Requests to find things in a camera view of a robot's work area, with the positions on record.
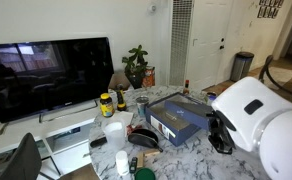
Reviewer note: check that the clear plastic measuring pitcher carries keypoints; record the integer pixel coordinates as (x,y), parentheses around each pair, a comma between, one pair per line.
(114,135)

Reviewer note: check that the green round lid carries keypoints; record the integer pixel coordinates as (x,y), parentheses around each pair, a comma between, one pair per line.
(144,174)

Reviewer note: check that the silver trash can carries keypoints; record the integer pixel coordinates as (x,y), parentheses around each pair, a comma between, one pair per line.
(241,66)

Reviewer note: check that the purple cup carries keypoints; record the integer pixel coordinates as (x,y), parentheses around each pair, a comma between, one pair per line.
(211,97)

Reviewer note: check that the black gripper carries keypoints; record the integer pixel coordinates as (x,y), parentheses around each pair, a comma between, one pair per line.
(222,140)

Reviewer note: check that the yellow lid supplement jar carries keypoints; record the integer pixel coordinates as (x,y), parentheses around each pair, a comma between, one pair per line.
(107,106)

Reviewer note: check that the light patterned rug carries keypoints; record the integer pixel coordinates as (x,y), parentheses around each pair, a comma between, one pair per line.
(284,75)

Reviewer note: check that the small white bottle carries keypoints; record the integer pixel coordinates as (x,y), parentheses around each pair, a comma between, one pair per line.
(122,164)

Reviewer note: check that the orange red game carton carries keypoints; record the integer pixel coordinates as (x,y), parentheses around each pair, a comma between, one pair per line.
(149,76)

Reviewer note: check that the white wall heater grille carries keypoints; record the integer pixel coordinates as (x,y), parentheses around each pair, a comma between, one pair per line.
(181,40)

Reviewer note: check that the white paper sheet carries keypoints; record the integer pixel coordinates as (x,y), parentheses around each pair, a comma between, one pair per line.
(126,116)

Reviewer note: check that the wall picture frames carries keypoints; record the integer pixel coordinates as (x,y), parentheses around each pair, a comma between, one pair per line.
(269,8)

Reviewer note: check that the black glasses case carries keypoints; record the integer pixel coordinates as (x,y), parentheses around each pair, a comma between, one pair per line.
(143,139)

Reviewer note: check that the black remote control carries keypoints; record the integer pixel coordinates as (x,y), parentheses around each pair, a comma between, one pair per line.
(98,142)

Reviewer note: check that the grey metal can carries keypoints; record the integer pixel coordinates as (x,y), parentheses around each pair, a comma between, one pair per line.
(142,106)

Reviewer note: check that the white door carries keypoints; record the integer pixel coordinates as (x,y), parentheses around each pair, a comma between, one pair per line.
(206,50)

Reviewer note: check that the black flat screen television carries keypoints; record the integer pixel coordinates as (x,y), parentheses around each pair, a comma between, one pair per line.
(49,76)

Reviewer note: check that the white television stand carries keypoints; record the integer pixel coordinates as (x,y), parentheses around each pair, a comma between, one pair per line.
(69,156)

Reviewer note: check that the navy blue cardboard box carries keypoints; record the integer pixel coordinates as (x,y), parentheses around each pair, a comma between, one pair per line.
(176,135)

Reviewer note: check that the green potted plant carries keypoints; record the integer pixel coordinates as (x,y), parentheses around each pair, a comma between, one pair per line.
(136,65)

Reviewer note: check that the black key fob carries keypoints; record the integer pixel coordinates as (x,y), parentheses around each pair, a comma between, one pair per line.
(133,165)

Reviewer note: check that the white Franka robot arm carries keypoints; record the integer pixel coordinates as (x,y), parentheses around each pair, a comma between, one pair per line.
(269,133)

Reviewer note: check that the wooden block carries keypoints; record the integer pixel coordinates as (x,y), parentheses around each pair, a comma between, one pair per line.
(151,152)
(140,160)

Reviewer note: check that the brown paper bag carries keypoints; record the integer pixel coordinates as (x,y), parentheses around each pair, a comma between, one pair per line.
(119,81)

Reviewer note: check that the red packet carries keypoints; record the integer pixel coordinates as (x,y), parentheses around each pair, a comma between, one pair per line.
(132,129)

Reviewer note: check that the round white thermostat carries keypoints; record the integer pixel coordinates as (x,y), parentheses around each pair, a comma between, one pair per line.
(152,8)

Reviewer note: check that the black chair back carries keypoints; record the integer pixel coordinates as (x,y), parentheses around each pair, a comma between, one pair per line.
(22,160)

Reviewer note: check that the red cap hot sauce bottle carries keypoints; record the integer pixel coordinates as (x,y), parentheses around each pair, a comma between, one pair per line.
(186,88)

